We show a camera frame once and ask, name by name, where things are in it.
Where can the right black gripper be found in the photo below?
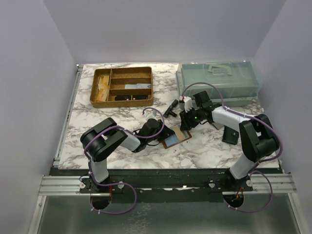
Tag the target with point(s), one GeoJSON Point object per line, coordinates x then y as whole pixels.
{"type": "Point", "coordinates": [186, 124]}

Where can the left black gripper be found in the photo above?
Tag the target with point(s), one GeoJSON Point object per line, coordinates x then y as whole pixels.
{"type": "Point", "coordinates": [165, 132]}

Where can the blue credit card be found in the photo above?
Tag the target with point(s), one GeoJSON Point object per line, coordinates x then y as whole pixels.
{"type": "Point", "coordinates": [172, 140]}

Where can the brown leather card holder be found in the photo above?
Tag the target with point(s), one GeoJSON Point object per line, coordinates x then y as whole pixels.
{"type": "Point", "coordinates": [178, 142]}

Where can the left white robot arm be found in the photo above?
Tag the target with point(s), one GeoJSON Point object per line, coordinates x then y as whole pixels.
{"type": "Point", "coordinates": [104, 138]}

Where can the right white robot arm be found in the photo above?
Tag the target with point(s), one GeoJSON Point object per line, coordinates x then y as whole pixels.
{"type": "Point", "coordinates": [258, 140]}

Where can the grey card wallet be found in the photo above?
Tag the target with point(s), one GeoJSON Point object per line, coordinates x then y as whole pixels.
{"type": "Point", "coordinates": [218, 125]}

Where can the white card in tray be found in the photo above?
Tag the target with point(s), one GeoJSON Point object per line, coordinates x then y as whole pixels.
{"type": "Point", "coordinates": [138, 86]}

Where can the black T-shaped pipe fitting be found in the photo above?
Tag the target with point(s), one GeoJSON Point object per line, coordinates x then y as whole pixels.
{"type": "Point", "coordinates": [169, 111]}

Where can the black snap wallet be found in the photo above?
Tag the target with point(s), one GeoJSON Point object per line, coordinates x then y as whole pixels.
{"type": "Point", "coordinates": [230, 136]}

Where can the black item in tray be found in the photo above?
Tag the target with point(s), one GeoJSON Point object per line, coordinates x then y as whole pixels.
{"type": "Point", "coordinates": [130, 97]}

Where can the brown cork organizer tray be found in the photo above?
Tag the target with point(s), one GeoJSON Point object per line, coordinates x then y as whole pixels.
{"type": "Point", "coordinates": [119, 77]}

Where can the clear lidded plastic box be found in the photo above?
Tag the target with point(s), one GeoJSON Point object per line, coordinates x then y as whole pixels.
{"type": "Point", "coordinates": [236, 79]}

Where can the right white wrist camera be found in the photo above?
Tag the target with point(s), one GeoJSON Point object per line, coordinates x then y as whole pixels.
{"type": "Point", "coordinates": [185, 103]}

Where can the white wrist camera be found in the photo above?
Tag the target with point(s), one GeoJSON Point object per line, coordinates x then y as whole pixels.
{"type": "Point", "coordinates": [185, 103]}
{"type": "Point", "coordinates": [151, 115]}

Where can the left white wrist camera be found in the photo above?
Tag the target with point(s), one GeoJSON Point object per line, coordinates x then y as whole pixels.
{"type": "Point", "coordinates": [151, 115]}

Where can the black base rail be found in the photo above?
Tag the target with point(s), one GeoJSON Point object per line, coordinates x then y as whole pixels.
{"type": "Point", "coordinates": [151, 185]}

